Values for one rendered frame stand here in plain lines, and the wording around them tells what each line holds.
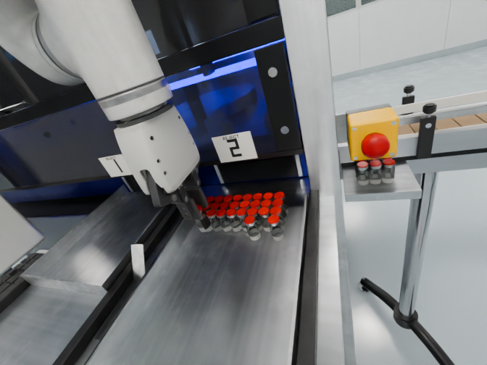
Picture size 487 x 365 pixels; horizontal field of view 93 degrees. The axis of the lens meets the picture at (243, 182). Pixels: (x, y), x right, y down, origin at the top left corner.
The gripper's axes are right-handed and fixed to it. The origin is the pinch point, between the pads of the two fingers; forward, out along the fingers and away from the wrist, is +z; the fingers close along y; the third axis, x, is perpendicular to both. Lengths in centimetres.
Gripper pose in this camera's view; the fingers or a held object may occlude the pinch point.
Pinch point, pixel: (192, 203)
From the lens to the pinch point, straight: 38.7
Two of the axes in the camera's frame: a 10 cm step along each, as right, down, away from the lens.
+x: 9.2, -0.8, -3.8
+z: 2.9, 8.1, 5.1
